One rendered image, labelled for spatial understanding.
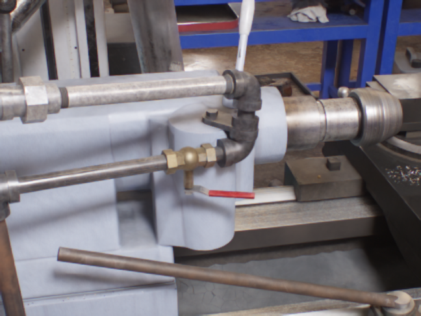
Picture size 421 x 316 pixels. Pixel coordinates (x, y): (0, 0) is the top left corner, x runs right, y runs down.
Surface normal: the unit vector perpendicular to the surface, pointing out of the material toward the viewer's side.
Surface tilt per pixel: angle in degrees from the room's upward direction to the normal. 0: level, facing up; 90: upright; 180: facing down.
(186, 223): 90
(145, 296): 90
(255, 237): 90
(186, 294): 18
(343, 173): 0
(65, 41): 90
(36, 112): 101
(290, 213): 0
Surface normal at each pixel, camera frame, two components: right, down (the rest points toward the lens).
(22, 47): 0.13, 0.48
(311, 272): -0.24, -0.77
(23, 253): 0.16, 0.07
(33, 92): 0.47, -0.15
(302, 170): 0.00, -0.88
